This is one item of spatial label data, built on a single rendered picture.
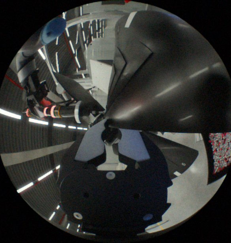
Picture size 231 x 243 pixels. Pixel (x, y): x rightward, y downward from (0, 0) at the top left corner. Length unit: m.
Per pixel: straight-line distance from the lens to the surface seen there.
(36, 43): 0.21
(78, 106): 0.23
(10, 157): 3.55
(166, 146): 0.26
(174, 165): 0.30
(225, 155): 0.34
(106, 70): 0.52
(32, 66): 0.29
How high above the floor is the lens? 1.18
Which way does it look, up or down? 5 degrees down
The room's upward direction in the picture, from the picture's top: 87 degrees counter-clockwise
